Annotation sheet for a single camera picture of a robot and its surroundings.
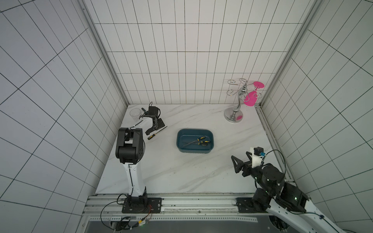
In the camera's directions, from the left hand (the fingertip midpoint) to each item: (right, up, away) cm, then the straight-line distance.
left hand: (155, 128), depth 102 cm
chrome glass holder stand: (+61, +10, +9) cm, 63 cm away
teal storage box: (+22, -5, -2) cm, 22 cm away
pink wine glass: (+68, +21, -2) cm, 71 cm away
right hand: (+47, -11, -31) cm, 57 cm away
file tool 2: (+31, -7, -5) cm, 32 cm away
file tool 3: (-2, -5, -3) cm, 6 cm away
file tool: (+33, -8, -6) cm, 35 cm away
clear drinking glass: (-17, +11, +5) cm, 21 cm away
